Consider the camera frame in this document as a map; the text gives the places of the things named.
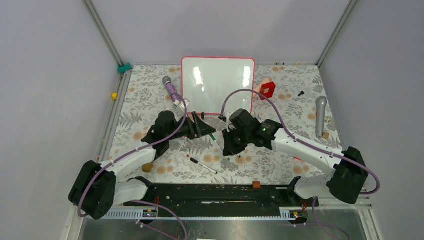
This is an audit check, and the purple glitter toy microphone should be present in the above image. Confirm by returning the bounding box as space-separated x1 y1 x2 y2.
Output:
162 76 183 106

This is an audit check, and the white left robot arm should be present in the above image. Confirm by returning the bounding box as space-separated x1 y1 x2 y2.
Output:
68 111 217 220

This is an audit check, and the red hollow block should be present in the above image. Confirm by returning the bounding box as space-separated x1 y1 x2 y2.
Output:
259 81 276 101

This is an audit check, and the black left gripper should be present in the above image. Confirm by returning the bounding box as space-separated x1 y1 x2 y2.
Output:
166 111 216 141

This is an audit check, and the white slotted cable duct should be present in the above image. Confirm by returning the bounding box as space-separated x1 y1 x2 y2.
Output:
99 206 307 222

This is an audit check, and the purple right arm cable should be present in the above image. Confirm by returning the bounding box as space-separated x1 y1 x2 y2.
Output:
220 88 381 196

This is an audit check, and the pink framed whiteboard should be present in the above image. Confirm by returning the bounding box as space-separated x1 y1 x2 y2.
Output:
181 56 256 115

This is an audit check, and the black capped marker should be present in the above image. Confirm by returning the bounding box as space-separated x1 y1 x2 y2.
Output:
190 157 218 175

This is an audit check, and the wooden pestle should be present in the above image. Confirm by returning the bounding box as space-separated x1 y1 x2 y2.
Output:
141 162 154 173

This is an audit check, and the silver toy microphone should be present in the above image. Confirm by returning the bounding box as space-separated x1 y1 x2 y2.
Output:
315 95 328 139

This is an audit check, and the green capped marker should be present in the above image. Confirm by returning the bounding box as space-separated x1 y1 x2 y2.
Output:
209 134 230 161

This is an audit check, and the pink peach object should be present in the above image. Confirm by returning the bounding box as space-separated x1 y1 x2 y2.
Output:
253 76 273 93

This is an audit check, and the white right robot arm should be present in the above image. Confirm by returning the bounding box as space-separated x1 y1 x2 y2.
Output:
221 109 369 206

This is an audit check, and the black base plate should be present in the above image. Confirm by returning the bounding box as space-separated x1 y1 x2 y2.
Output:
124 183 319 218

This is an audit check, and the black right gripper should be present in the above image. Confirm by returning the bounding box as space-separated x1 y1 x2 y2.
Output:
222 126 252 157

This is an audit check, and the small wooden cube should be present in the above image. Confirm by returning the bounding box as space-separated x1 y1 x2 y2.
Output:
322 132 330 140

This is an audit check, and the floral patterned mat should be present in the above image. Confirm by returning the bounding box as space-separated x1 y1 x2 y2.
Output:
100 65 326 185

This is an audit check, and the brown small cube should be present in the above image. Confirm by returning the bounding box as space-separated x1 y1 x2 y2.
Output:
252 181 261 189

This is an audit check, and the teal corner clamp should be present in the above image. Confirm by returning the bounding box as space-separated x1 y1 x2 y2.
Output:
117 63 133 74

